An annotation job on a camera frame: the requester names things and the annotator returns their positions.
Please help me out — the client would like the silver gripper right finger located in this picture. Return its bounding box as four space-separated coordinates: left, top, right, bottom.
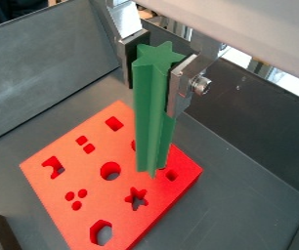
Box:
167 30 221 118

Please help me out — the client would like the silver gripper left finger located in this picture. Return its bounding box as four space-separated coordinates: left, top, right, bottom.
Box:
105 0 149 89

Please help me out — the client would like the red shape-sorter board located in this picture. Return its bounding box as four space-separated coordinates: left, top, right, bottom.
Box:
21 102 203 250

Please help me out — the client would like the green star-shaped peg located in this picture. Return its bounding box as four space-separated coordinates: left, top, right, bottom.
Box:
132 41 185 177

